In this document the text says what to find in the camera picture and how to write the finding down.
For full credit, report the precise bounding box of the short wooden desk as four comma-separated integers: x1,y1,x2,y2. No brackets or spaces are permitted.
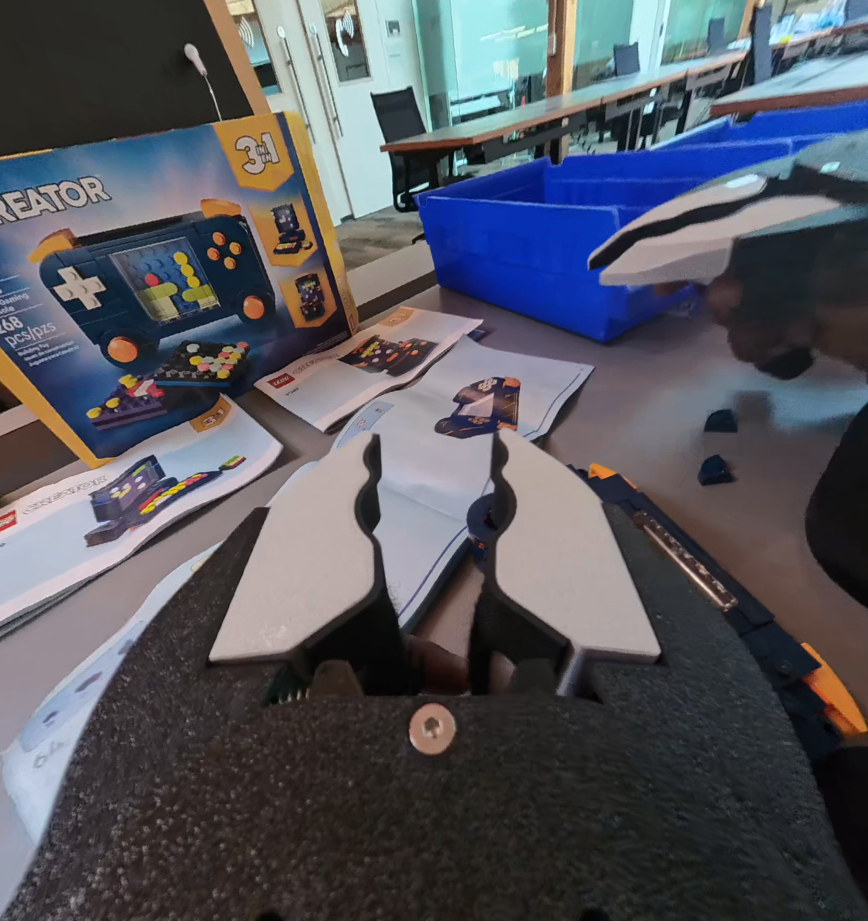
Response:
709,54,868,119

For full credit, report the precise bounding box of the black office chair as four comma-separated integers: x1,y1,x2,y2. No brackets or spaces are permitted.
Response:
371,86,438,213

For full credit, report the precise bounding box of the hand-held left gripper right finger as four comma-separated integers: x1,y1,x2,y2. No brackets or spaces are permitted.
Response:
488,429,663,697

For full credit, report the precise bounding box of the glass door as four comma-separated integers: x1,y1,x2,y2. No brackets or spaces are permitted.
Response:
297,0,424,220

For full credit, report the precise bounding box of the long wooden desk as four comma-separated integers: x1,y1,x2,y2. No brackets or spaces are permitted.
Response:
380,47,751,155

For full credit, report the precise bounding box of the blue plastic bin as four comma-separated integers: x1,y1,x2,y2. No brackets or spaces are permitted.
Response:
414,97,868,344

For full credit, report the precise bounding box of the dark blue toy brick console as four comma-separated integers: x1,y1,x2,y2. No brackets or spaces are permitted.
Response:
466,462,868,745

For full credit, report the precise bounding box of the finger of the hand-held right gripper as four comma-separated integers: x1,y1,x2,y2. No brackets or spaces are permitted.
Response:
588,176,770,272
599,196,842,288

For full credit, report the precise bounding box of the instruction booklet purple toy cover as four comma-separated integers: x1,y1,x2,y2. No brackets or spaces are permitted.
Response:
0,394,284,652

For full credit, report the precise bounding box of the open instruction booklet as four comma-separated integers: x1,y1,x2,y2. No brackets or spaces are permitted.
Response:
2,334,595,843

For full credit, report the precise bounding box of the instruction booklet black board cover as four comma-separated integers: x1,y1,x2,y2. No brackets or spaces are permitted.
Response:
254,306,485,434

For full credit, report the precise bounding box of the white earbud cable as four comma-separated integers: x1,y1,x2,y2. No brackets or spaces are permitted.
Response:
184,43,223,123

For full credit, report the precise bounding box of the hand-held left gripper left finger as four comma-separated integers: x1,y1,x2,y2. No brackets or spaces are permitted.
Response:
209,433,389,663

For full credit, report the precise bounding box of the person's right hand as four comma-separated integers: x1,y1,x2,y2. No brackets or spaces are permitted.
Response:
707,277,770,361

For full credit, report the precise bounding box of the toy brick set box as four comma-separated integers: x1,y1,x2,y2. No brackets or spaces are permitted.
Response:
0,111,361,469

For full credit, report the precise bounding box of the black padded armrest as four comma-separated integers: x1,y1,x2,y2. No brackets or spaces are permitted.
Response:
806,385,868,626

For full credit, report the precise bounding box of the black wall board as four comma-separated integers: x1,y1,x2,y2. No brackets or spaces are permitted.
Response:
0,0,270,163

